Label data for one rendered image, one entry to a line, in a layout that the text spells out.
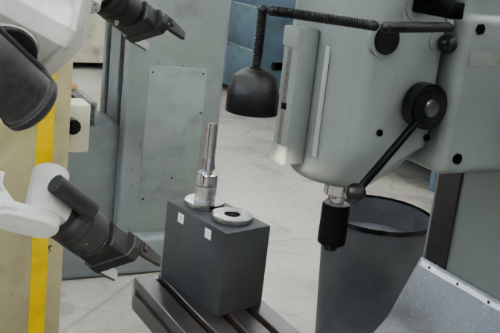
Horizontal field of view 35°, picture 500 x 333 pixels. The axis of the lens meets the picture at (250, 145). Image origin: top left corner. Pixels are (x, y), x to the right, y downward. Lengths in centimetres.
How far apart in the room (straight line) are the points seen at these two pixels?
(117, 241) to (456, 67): 67
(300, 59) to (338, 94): 8
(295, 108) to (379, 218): 247
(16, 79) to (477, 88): 69
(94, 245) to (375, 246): 192
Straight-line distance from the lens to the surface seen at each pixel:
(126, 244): 149
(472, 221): 162
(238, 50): 884
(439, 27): 112
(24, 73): 116
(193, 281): 174
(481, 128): 132
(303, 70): 120
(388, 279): 329
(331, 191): 130
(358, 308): 334
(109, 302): 378
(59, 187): 136
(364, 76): 117
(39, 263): 308
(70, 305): 375
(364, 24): 102
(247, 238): 166
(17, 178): 294
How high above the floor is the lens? 166
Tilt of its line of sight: 14 degrees down
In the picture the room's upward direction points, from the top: 6 degrees clockwise
